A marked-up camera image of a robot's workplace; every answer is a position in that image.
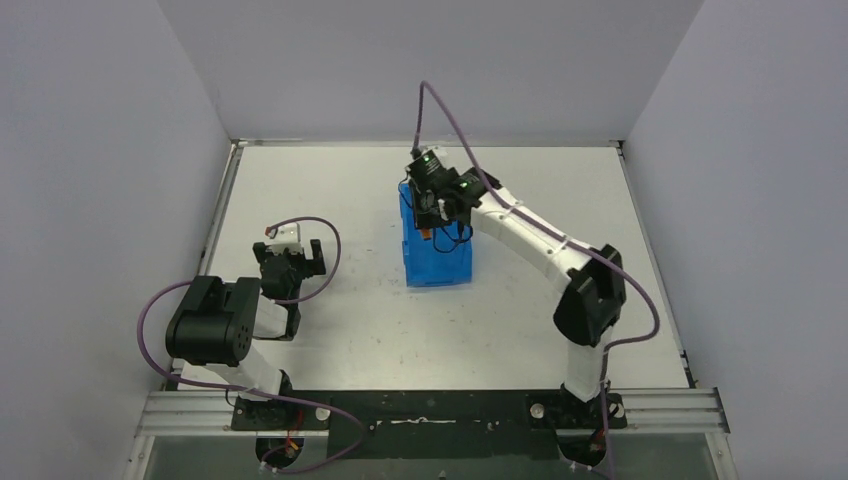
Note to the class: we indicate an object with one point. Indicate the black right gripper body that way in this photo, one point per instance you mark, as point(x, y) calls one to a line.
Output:
point(431, 216)

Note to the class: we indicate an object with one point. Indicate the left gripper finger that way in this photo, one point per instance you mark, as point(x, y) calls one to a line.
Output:
point(259, 250)
point(317, 264)

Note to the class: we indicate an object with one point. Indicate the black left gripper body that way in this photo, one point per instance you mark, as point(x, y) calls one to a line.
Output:
point(289, 258)

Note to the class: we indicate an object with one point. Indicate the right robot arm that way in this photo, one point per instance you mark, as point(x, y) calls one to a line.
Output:
point(591, 293)

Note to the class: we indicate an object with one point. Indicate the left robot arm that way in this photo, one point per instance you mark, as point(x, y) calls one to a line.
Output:
point(217, 322)

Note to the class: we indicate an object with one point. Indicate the blue plastic bin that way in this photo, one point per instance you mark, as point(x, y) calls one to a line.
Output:
point(442, 259)

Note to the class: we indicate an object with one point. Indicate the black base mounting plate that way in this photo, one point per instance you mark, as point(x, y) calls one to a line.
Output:
point(557, 427)

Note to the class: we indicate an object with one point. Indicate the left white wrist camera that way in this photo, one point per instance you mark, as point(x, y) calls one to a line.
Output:
point(284, 237)

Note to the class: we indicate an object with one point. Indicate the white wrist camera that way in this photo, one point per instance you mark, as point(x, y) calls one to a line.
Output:
point(438, 152)
point(284, 237)

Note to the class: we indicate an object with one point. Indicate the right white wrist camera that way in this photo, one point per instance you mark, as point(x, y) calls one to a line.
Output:
point(438, 152)

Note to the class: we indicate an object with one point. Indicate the aluminium frame rail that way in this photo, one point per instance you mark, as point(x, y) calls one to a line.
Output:
point(647, 411)

